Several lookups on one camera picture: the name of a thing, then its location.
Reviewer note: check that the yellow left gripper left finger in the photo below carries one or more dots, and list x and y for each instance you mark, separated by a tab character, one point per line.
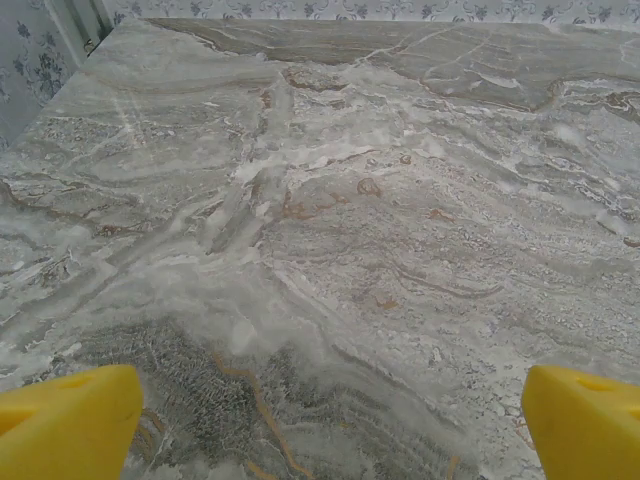
65	430

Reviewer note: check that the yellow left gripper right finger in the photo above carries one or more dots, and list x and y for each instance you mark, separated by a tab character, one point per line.
585	430

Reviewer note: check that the aluminium corner post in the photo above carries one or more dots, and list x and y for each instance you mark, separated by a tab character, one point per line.
82	25

